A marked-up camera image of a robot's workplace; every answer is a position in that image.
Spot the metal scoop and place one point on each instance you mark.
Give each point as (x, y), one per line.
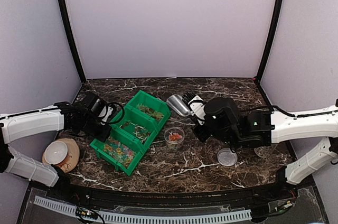
(175, 102)

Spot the green yellow candies pile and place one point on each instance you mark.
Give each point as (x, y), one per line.
(150, 112)

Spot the clear plastic container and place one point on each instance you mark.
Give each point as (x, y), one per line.
(166, 134)

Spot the black frame post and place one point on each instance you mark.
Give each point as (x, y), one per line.
(269, 41)
(71, 41)

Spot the patterned mug yellow inside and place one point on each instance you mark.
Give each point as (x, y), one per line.
(262, 152)

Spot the left black frame post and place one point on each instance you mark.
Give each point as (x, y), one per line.
(71, 41)

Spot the black front rail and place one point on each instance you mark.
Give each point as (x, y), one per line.
(190, 189)

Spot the white slotted cable duct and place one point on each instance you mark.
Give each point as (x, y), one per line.
(90, 216)

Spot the wooden slice coaster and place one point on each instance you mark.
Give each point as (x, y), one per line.
(72, 158)

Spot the green three-compartment bin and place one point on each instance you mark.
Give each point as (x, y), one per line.
(133, 114)

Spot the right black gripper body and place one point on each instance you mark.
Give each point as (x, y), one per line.
(222, 136)

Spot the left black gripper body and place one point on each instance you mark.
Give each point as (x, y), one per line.
(89, 127)

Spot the blue mixed candies pile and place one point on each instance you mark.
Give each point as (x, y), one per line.
(138, 131)

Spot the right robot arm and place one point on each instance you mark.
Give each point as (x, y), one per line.
(263, 127)

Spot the white bowl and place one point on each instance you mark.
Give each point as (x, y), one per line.
(56, 152)

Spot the right black frame post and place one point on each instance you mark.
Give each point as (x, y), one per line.
(269, 41)

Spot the clear plastic lid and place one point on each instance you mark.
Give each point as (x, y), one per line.
(226, 157)

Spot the candies in clear container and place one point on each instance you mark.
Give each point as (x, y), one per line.
(175, 137)

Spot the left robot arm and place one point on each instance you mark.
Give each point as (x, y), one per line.
(21, 125)

